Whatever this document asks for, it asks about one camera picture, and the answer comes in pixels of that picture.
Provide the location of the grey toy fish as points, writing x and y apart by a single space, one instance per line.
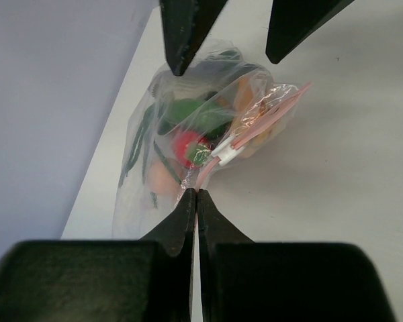
180 87

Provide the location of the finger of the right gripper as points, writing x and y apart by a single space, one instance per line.
292 21
186 24

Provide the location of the orange toy food piece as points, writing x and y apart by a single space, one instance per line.
250 103

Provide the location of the red toy chili pepper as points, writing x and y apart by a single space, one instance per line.
191 150

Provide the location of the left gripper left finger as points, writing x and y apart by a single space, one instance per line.
171 277

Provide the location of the clear zip top bag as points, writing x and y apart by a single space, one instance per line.
222 64

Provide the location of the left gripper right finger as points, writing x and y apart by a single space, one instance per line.
213 229

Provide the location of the green toy scallion strands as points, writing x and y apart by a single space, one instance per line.
144 146

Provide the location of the peach toy food piece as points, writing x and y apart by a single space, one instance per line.
161 181

